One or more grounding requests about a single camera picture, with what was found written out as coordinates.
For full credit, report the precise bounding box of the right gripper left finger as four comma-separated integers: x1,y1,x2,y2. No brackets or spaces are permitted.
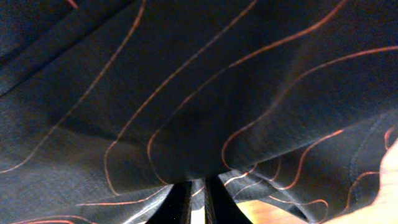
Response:
146,182,192,224

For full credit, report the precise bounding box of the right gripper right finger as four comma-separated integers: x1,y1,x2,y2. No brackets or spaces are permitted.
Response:
205,176,252,224

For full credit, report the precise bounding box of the black printed cycling jersey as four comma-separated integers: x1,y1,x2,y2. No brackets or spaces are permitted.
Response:
1,0,397,223

